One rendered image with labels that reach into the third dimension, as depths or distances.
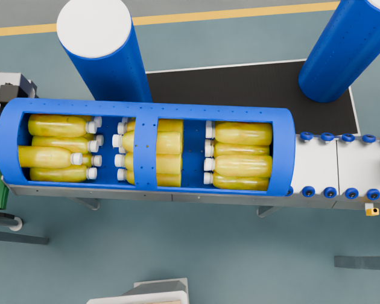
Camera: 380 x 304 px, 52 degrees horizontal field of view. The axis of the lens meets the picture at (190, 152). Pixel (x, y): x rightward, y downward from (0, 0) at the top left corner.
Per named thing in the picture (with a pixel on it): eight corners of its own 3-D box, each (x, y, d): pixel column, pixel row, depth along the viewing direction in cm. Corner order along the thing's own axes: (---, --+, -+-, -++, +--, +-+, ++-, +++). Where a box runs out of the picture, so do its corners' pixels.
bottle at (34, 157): (22, 145, 129) (79, 148, 129) (20, 167, 128) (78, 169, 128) (11, 143, 122) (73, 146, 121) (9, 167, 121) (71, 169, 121)
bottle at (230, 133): (272, 143, 122) (211, 140, 122) (268, 147, 129) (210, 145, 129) (272, 120, 123) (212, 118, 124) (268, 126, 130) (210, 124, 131)
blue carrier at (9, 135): (275, 200, 138) (297, 191, 110) (29, 189, 139) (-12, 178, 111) (275, 122, 144) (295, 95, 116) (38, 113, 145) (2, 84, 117)
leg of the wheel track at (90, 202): (99, 210, 231) (67, 193, 170) (89, 210, 231) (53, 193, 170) (100, 200, 232) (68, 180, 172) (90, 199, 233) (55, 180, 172)
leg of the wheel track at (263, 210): (266, 218, 230) (293, 203, 169) (256, 217, 230) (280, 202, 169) (266, 207, 231) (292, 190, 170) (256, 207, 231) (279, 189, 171)
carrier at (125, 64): (152, 85, 235) (105, 89, 235) (130, -10, 151) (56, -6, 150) (155, 130, 228) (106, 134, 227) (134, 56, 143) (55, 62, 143)
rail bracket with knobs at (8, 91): (26, 117, 151) (14, 107, 141) (8, 116, 151) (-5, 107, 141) (30, 93, 153) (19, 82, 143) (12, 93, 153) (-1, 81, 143)
